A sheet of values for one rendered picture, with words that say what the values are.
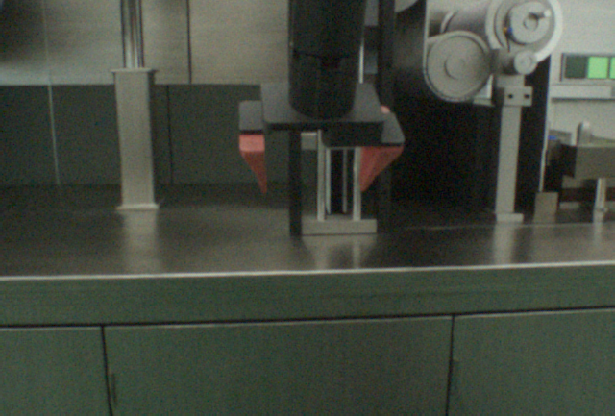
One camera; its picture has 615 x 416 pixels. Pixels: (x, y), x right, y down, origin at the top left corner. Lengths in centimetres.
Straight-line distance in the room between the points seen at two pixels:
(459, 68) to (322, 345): 55
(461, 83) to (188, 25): 64
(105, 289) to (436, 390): 49
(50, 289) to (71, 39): 74
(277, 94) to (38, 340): 52
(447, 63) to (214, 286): 57
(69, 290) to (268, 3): 81
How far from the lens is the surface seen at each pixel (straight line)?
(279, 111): 44
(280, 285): 70
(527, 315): 84
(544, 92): 109
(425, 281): 73
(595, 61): 150
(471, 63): 101
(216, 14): 128
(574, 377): 93
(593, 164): 109
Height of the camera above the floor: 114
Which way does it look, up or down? 11 degrees down
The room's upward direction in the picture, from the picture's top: straight up
